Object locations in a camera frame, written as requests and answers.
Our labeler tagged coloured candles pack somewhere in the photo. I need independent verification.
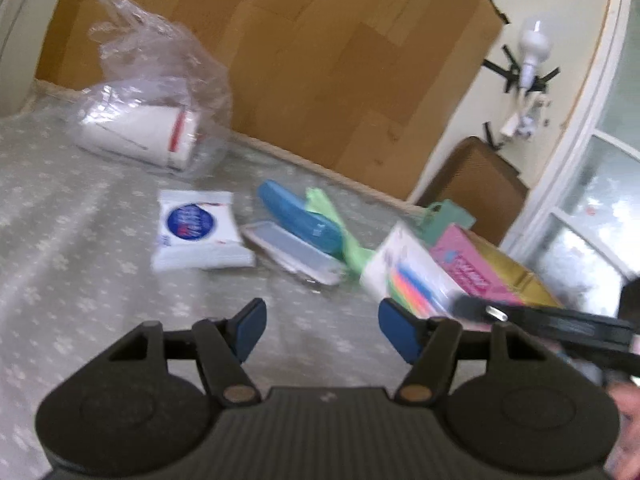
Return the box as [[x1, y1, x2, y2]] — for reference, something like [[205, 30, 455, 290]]
[[359, 221, 463, 318]]

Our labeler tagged green cloth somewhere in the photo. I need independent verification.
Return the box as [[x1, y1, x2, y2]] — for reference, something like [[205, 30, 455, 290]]
[[305, 188, 374, 276]]

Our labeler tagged person's right hand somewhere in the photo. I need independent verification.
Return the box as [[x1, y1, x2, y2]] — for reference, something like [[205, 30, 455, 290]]
[[608, 382, 640, 480]]

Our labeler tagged grey floral tablecloth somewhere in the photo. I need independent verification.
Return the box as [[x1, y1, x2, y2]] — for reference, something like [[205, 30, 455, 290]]
[[1, 99, 407, 479]]

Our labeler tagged white light bulb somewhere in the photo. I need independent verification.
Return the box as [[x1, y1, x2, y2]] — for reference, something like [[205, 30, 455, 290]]
[[518, 16, 552, 91]]

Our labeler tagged clear plastic box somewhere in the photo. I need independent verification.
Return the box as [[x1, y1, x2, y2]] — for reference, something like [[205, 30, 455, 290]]
[[240, 221, 346, 286]]

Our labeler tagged pink macaron tin box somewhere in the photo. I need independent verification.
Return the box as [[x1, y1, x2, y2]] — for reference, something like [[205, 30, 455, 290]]
[[430, 223, 561, 308]]

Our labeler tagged white wall plug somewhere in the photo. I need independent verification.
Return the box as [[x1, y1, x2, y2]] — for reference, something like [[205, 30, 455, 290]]
[[500, 89, 551, 141]]

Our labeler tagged clear plastic bag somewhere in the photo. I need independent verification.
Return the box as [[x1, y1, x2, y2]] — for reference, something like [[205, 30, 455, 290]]
[[70, 0, 232, 180]]

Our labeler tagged blue plastic case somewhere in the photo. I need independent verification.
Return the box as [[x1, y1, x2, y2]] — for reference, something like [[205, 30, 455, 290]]
[[257, 180, 341, 259]]

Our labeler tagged white cup with red band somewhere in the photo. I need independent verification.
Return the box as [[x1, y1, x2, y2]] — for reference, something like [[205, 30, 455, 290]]
[[79, 104, 202, 171]]

